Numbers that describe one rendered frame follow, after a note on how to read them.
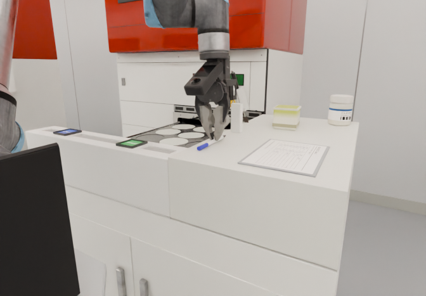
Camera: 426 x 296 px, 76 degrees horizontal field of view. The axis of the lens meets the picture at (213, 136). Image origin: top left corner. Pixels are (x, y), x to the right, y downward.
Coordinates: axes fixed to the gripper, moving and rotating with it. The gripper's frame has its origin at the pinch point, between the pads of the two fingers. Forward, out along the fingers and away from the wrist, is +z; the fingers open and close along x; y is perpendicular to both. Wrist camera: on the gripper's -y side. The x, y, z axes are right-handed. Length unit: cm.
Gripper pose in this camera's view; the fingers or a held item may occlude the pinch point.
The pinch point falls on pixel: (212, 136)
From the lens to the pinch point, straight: 68.6
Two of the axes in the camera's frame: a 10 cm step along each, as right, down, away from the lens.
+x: -8.8, -0.7, 4.8
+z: 0.4, 9.8, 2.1
